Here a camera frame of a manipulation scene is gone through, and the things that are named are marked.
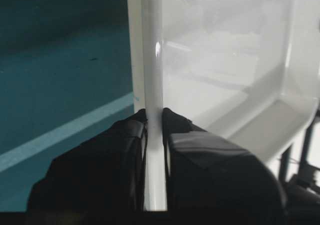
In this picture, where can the light blue tape strip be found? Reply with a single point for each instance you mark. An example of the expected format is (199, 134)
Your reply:
(35, 146)

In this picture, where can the teal green table cloth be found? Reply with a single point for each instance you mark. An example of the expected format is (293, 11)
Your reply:
(59, 59)

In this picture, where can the white plastic rectangular tray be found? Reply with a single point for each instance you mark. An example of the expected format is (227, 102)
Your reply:
(245, 70)

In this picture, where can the black metal frame stand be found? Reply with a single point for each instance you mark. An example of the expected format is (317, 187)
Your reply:
(302, 190)

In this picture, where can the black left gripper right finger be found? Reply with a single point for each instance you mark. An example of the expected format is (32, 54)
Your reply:
(212, 181)

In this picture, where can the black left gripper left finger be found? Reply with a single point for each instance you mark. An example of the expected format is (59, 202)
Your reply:
(106, 172)

